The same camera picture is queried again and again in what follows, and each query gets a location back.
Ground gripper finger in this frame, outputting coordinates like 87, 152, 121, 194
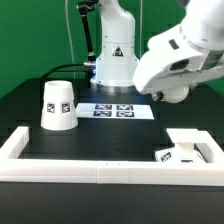
151, 92, 164, 102

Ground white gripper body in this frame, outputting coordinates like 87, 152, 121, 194
133, 25, 224, 94

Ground white lamp base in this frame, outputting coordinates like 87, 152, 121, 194
155, 128, 206, 164

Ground white lamp bulb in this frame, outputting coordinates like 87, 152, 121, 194
162, 86, 189, 103

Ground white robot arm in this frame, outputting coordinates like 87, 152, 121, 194
90, 0, 224, 103

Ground white lamp shade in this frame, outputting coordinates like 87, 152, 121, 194
41, 80, 78, 131

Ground white marker sheet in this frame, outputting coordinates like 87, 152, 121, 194
76, 103, 154, 120

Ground black cable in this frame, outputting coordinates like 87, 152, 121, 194
39, 0, 100, 81

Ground white cable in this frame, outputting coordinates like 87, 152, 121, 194
65, 0, 76, 80

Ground white U-shaped frame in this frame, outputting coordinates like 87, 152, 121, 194
0, 126, 224, 186

